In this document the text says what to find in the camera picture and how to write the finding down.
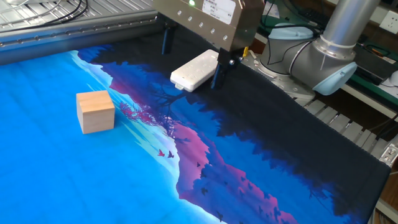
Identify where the light wooden cube block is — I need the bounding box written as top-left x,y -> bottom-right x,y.
76,90 -> 116,135

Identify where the white computer mouse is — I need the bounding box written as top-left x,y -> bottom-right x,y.
388,70 -> 398,88

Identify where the silver Schunk gripper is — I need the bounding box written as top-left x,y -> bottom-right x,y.
152,0 -> 265,90

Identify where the white power strip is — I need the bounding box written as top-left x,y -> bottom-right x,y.
170,49 -> 220,93

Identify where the black flat box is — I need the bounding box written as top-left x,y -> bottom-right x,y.
351,42 -> 398,86

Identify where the blue mountain print cloth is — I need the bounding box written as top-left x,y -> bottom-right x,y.
0,30 -> 392,224

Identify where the aluminium table edge rail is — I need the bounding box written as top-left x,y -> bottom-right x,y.
0,11 -> 165,66

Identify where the black cable on slats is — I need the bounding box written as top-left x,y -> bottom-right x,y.
0,0 -> 90,34

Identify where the white wall socket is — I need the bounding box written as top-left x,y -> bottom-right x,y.
379,10 -> 398,35

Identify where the thin black hanging cable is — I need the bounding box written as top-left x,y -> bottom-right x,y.
263,0 -> 313,76

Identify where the white zip tie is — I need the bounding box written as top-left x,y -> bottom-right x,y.
310,34 -> 357,71

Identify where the metal corner bracket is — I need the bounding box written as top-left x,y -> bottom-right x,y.
379,142 -> 398,166

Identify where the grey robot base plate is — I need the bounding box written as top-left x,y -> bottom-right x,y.
242,52 -> 317,101

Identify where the white cable on slats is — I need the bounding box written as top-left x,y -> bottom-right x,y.
0,0 -> 63,19

